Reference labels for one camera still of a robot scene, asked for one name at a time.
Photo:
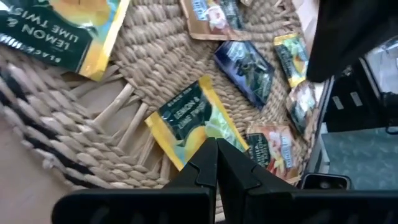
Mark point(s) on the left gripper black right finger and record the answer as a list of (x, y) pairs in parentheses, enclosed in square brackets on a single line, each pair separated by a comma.
[(248, 199)]

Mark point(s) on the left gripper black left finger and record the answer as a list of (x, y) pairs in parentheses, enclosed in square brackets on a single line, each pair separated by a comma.
[(155, 208)]

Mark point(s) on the yellow lemon tea bag packet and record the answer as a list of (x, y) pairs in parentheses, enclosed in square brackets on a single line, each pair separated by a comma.
[(290, 59), (192, 118), (46, 34)]

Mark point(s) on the blue tea bag packet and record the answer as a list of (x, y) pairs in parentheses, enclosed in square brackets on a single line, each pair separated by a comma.
[(245, 71)]

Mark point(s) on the tan vanilla tea bag packet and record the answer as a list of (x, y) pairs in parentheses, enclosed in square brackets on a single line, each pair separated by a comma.
[(273, 149), (301, 105), (214, 18)]

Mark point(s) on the round woven straw tray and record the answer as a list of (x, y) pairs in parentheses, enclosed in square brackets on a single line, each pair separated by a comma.
[(161, 53)]

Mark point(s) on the black table-level camera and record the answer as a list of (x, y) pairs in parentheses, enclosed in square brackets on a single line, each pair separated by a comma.
[(325, 182)]

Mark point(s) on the black metal table frame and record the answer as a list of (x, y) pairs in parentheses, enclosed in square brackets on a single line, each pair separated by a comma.
[(345, 115)]

